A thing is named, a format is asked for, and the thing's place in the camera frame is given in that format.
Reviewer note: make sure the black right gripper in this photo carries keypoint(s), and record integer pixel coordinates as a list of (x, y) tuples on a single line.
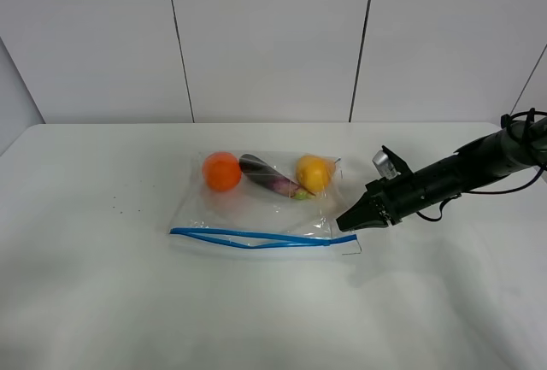
[(385, 203)]

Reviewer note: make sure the clear zip bag blue seal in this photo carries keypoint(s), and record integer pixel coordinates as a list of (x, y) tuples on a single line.
[(249, 217)]

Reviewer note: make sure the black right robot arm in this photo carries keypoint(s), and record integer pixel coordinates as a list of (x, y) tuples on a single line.
[(519, 145)]

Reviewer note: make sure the yellow pear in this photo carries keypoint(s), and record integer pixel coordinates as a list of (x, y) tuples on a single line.
[(315, 173)]

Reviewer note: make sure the purple eggplant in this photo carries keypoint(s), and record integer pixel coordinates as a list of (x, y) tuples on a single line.
[(260, 173)]

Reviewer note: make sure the orange fruit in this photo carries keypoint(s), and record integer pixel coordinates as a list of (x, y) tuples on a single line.
[(221, 171)]

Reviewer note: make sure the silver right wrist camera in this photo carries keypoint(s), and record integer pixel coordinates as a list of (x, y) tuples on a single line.
[(389, 165)]

